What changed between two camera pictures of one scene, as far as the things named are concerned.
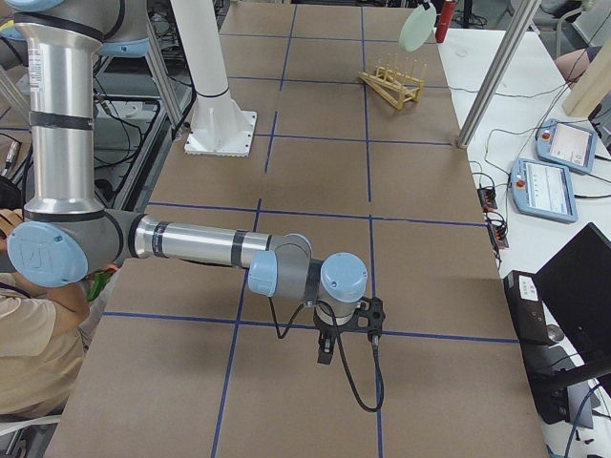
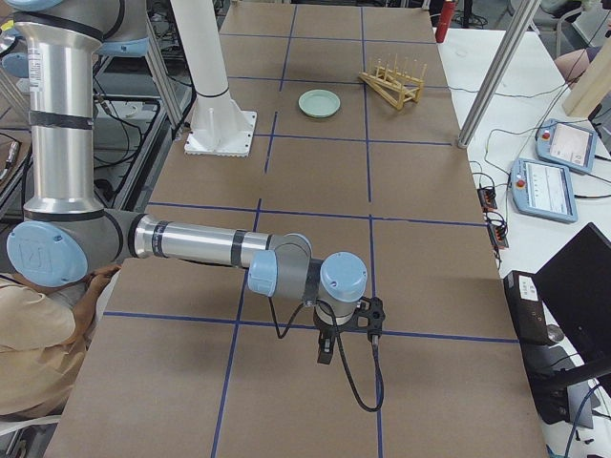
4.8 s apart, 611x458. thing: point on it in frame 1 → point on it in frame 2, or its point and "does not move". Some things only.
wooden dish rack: [397, 86] does not move
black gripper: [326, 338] does not move
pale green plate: [417, 27] → [319, 103]
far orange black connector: [488, 198] does not move
